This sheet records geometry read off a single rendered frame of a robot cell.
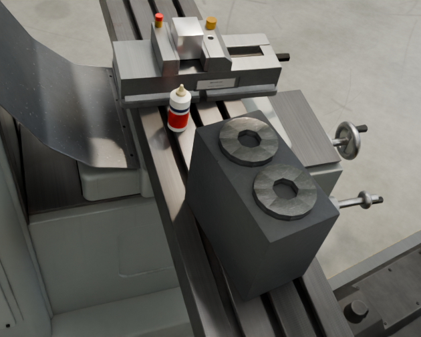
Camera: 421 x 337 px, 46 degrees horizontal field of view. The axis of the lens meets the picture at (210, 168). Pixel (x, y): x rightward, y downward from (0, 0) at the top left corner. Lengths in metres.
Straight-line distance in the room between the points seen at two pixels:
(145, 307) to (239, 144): 0.94
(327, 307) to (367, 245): 1.28
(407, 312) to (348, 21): 2.23
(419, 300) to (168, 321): 0.71
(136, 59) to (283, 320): 0.58
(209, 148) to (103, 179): 0.39
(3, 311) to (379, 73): 2.26
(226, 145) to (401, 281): 0.75
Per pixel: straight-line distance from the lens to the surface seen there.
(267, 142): 0.74
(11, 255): 1.16
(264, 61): 1.10
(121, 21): 1.28
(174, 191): 0.91
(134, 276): 1.47
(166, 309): 1.58
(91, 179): 1.07
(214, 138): 0.75
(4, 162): 0.96
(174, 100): 0.95
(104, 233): 1.23
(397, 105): 2.77
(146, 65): 1.04
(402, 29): 3.36
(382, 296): 1.30
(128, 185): 1.11
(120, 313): 1.57
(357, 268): 1.55
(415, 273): 1.38
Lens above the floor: 1.65
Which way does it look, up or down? 50 degrees down
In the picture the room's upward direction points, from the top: 12 degrees clockwise
